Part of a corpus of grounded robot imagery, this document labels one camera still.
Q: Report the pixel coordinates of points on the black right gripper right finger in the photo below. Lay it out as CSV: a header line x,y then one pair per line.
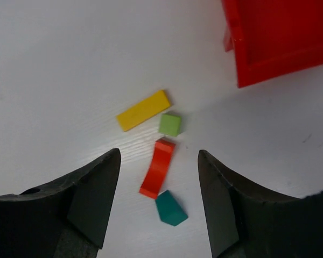
x,y
245,219

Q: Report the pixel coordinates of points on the teal wedge wood block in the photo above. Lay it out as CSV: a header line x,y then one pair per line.
x,y
169,210

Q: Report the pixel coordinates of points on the yellow long wood block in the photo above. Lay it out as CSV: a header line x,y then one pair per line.
x,y
143,110

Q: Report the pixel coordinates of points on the orange arch wood block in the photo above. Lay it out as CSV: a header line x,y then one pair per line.
x,y
160,163

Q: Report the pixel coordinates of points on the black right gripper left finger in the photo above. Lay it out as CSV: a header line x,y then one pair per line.
x,y
66,217

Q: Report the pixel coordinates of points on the red plastic bin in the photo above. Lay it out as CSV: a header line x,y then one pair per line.
x,y
273,38

